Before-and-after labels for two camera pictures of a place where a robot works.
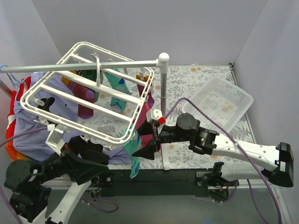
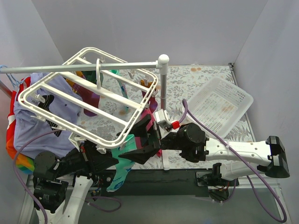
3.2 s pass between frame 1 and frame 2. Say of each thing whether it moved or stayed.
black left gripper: stayed
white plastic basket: stayed
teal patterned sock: moved
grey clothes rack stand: stayed
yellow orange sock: moved
